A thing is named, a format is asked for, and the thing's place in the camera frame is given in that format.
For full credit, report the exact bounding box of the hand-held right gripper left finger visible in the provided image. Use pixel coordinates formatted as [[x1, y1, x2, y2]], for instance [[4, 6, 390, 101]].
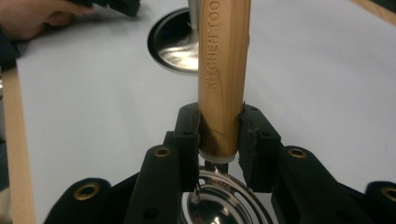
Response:
[[124, 103, 200, 224]]

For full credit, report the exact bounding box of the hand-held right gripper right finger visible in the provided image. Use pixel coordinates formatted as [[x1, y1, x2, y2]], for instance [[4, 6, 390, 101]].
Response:
[[237, 104, 375, 224]]

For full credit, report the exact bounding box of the stainless steel utensil rack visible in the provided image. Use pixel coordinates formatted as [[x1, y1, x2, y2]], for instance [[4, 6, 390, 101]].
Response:
[[147, 0, 200, 76]]

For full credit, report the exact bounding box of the wooden handled slotted spoon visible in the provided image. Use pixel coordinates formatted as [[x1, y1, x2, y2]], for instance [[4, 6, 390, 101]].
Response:
[[180, 0, 275, 224]]

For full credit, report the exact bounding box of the white table mat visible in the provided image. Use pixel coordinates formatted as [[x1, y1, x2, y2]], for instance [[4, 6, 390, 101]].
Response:
[[15, 0, 396, 224]]

